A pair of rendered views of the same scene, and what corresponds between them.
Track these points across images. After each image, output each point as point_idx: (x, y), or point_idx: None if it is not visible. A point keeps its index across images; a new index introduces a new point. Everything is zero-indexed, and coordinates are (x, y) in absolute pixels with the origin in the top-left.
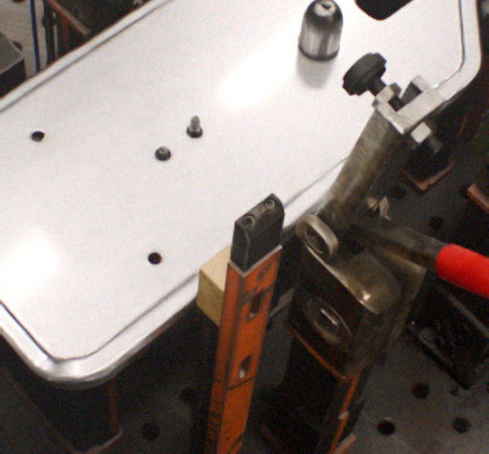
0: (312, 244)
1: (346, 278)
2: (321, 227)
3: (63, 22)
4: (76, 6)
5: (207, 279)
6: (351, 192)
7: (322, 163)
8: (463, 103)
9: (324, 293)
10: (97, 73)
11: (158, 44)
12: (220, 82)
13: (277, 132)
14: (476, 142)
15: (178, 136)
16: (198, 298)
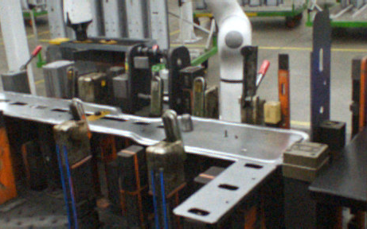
0: (257, 102)
1: (261, 101)
2: (255, 95)
3: (176, 196)
4: (181, 175)
5: (276, 106)
6: (255, 76)
7: (224, 124)
8: None
9: (261, 113)
10: (216, 148)
11: (201, 144)
12: (208, 136)
13: (218, 129)
14: (203, 116)
15: (228, 137)
16: (275, 119)
